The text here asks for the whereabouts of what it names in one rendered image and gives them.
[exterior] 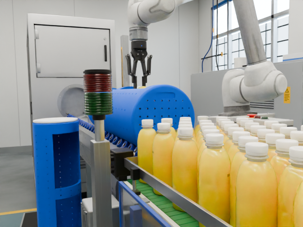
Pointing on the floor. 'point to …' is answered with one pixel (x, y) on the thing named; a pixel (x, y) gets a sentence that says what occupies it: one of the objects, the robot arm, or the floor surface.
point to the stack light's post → (101, 183)
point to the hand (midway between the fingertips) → (139, 83)
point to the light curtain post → (124, 43)
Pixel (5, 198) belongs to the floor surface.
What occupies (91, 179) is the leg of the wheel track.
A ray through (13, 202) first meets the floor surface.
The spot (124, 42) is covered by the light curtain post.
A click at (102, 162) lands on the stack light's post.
